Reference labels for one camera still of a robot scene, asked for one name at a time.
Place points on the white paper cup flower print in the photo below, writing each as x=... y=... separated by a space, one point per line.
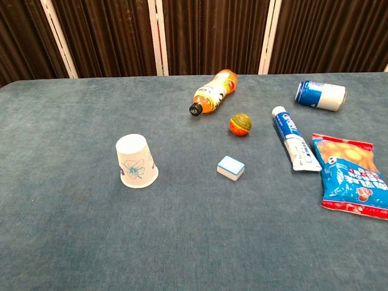
x=136 y=157

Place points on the white blue soap box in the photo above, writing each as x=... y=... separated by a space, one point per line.
x=231 y=167

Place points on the orange green ball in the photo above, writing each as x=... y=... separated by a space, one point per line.
x=240 y=124

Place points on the orange juice bottle black cap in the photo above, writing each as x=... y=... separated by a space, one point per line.
x=215 y=92

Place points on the blue white toothpaste tube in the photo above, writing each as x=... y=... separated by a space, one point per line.
x=292 y=136

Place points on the dark brown pleated curtain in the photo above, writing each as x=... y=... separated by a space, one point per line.
x=212 y=33

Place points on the blue white drink can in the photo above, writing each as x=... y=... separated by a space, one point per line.
x=321 y=95

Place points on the blue red snack bag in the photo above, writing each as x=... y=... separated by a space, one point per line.
x=348 y=172

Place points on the white screen frame post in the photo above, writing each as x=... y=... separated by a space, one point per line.
x=158 y=36
x=59 y=38
x=267 y=36

